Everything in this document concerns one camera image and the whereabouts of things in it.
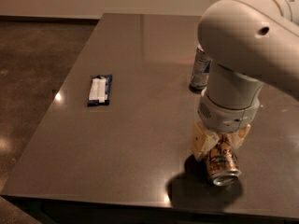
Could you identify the orange soda can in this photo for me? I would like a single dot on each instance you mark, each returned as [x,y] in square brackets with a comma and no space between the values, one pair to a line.
[221,164]

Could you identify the silver blue energy drink can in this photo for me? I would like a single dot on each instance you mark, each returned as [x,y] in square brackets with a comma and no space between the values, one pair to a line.
[200,71]

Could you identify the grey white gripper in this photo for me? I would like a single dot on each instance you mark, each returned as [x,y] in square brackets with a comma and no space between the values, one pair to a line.
[224,117]

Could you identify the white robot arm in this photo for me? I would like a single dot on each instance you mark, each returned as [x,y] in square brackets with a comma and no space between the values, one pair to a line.
[251,43]

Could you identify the blue white snack packet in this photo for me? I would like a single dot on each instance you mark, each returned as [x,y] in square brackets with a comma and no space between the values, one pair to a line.
[100,90]

